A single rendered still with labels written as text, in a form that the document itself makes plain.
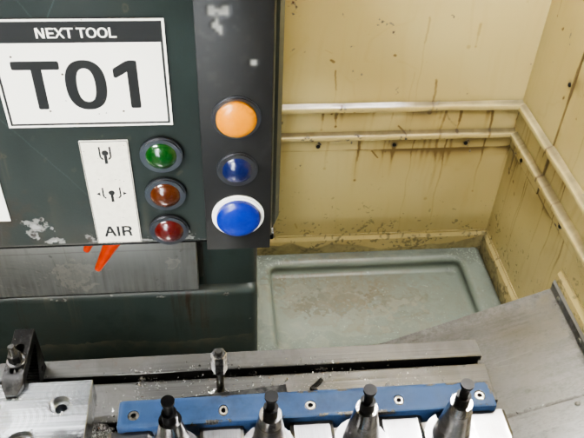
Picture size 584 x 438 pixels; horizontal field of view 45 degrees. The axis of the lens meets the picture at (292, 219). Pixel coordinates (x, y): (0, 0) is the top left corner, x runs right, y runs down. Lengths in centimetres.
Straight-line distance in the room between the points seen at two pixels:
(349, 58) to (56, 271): 77
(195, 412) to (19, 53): 57
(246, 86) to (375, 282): 155
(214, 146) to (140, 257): 97
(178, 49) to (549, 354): 127
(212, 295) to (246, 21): 114
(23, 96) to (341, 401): 59
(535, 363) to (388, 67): 72
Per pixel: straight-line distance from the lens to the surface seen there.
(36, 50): 43
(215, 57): 42
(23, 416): 123
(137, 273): 145
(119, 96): 44
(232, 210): 48
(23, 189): 49
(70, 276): 147
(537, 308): 164
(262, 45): 42
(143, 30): 41
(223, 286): 151
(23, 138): 47
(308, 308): 187
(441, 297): 195
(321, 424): 90
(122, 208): 49
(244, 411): 89
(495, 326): 163
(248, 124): 44
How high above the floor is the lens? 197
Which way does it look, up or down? 41 degrees down
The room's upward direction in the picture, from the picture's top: 3 degrees clockwise
